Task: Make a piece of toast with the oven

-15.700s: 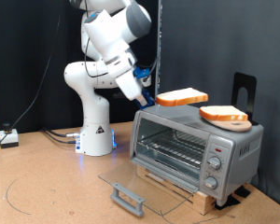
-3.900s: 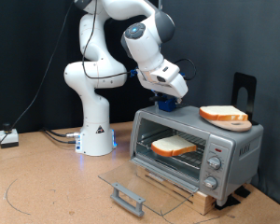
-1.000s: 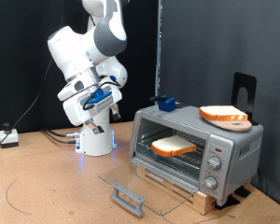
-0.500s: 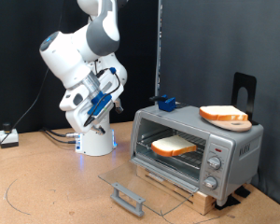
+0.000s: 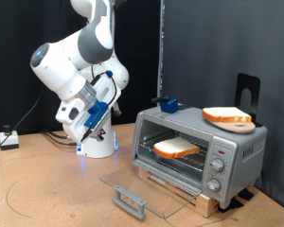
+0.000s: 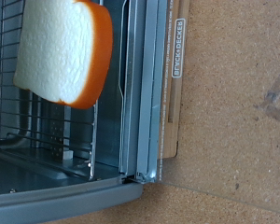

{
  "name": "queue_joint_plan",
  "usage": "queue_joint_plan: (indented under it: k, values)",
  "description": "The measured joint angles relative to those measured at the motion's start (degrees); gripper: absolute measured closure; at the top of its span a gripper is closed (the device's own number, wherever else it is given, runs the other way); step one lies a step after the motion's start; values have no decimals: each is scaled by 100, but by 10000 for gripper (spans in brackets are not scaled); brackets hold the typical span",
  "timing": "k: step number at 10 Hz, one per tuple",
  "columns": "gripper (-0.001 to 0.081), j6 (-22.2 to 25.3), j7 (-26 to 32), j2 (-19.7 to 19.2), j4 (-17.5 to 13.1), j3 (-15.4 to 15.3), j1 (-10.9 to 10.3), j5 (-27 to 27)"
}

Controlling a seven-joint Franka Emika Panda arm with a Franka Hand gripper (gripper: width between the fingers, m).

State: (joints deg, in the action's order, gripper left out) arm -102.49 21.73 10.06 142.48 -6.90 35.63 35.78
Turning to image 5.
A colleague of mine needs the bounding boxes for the robot base cables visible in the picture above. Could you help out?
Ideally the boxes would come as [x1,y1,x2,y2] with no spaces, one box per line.
[42,129,83,147]

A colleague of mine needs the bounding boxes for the grey emergency stop button box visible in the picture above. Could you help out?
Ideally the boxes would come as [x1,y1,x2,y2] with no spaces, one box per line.
[0,124,20,151]

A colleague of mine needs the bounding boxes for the small round wooden board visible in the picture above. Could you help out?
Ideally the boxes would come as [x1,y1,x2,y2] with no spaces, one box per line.
[209,121,257,134]

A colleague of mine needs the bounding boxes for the black backdrop curtain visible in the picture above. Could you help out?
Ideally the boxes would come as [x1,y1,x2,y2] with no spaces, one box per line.
[0,0,162,137]

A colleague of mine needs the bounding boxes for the black foam pad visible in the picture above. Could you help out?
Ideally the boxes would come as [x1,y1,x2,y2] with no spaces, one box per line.
[238,187,255,201]
[217,197,244,214]

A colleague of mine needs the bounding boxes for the wire oven rack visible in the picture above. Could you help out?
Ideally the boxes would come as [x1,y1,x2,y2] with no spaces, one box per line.
[138,130,210,173]

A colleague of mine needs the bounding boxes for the wooden slatted crate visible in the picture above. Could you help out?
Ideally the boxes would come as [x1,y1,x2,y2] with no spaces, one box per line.
[137,166,221,219]

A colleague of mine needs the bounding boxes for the long black cable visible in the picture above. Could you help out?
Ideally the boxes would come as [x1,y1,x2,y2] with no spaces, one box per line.
[0,84,45,165]

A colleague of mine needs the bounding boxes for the silver oven knob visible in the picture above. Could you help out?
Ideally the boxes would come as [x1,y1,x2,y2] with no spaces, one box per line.
[205,178,222,193]
[210,157,225,173]

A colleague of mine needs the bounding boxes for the black metal bookend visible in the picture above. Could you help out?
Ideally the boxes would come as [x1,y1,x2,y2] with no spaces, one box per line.
[235,73,263,128]

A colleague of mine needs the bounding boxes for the vertical aluminium pole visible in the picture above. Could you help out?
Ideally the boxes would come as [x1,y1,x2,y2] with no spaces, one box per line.
[156,0,166,107]

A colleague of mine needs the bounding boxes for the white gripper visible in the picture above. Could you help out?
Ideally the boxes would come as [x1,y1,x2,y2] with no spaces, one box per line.
[64,75,123,144]

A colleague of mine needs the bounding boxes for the silver toaster oven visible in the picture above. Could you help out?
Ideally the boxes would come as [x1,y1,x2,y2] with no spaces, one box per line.
[131,105,269,210]

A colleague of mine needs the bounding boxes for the white bread slice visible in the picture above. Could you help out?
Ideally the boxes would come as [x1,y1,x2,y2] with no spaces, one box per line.
[202,106,253,124]
[152,136,201,160]

